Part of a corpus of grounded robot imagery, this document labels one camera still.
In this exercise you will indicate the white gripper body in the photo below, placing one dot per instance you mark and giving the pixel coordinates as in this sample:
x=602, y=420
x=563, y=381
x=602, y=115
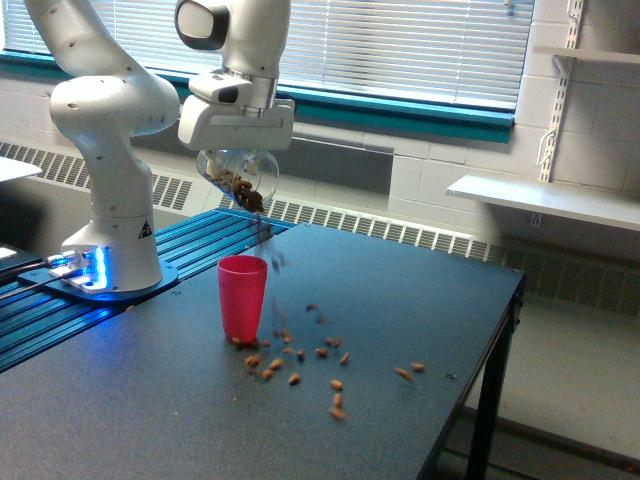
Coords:
x=228, y=111

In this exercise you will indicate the clear plastic cup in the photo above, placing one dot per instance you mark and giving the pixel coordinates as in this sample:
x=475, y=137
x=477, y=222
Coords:
x=248, y=177

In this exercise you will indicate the brown nuts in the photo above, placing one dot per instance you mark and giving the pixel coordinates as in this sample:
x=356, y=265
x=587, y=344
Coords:
x=241, y=191

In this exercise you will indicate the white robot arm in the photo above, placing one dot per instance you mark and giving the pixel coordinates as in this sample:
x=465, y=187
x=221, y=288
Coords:
x=111, y=99

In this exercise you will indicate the teal window sill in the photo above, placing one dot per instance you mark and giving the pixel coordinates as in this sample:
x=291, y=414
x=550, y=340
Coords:
x=333, y=107

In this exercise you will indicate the pink plastic cup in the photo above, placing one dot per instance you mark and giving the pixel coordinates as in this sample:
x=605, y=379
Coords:
x=241, y=283

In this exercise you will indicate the white side table corner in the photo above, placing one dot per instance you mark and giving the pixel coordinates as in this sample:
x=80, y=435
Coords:
x=13, y=170

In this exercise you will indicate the white window blinds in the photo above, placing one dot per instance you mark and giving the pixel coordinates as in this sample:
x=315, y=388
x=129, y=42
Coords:
x=463, y=53

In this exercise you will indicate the spilled nut centre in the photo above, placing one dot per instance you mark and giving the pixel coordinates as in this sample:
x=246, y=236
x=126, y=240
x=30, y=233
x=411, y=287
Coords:
x=294, y=379

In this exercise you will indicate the blue ribbed aluminium platform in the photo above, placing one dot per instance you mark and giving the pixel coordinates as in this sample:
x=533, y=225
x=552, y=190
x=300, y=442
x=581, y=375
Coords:
x=36, y=316

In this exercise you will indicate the spilled nut lower middle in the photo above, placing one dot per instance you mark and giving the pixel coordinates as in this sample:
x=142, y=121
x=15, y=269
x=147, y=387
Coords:
x=337, y=385

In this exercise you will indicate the spilled nut bottom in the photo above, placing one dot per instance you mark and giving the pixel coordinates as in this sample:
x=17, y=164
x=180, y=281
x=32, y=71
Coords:
x=337, y=413

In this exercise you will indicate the spilled nut right blurred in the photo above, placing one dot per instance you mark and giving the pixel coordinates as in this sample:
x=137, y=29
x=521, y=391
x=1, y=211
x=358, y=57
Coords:
x=405, y=375

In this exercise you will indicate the black table leg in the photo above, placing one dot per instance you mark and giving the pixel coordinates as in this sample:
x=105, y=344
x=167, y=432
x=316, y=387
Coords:
x=491, y=389

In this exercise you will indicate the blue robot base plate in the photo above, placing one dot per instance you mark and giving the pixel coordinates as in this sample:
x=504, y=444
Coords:
x=64, y=289

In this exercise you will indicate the white shelf rail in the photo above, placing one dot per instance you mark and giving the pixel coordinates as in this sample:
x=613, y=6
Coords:
x=564, y=65

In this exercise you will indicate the white wall shelf upper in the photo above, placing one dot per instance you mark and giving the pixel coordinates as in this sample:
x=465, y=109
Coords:
x=590, y=55

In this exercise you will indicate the white wall shelf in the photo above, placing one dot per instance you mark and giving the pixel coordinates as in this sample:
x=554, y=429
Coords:
x=571, y=202
x=590, y=55

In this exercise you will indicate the white wall shelf lower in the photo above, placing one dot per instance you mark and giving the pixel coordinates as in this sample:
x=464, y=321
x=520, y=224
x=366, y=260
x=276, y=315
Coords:
x=571, y=202

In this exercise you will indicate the wall radiator grille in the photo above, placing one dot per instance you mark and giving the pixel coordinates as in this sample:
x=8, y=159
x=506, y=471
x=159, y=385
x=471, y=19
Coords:
x=562, y=277

